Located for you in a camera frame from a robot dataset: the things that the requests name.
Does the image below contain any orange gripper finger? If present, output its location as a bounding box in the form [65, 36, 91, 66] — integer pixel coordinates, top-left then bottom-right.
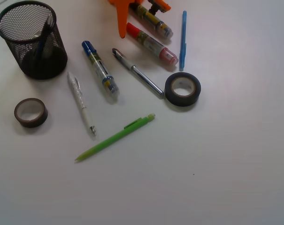
[108, 0, 136, 38]
[148, 0, 171, 12]

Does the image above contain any black cap marker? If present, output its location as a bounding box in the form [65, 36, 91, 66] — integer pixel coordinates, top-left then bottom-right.
[129, 3, 173, 39]

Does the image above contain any red cap marker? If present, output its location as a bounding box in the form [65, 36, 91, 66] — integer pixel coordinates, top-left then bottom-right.
[126, 22, 179, 67]

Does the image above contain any blue thin pen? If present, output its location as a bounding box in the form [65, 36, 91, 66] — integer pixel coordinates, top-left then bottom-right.
[179, 11, 187, 71]

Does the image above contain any black pen in holder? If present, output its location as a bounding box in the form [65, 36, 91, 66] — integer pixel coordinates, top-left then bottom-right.
[35, 15, 52, 61]

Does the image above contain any silver metal pen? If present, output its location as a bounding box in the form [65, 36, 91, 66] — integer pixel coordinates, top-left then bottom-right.
[112, 48, 164, 99]

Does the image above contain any white click pen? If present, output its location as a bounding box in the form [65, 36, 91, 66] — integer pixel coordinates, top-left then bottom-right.
[67, 71, 96, 136]

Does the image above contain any black mesh pen holder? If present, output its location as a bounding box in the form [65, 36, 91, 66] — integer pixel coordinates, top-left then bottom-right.
[0, 0, 68, 80]

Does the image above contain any black electrical tape roll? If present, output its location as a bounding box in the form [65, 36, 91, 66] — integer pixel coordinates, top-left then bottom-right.
[165, 72, 201, 107]

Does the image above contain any green mechanical pencil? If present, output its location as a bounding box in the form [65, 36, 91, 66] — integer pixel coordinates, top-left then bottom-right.
[75, 113, 155, 163]

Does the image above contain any brown tape roll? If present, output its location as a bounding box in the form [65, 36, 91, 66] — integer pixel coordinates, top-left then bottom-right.
[14, 98, 48, 128]

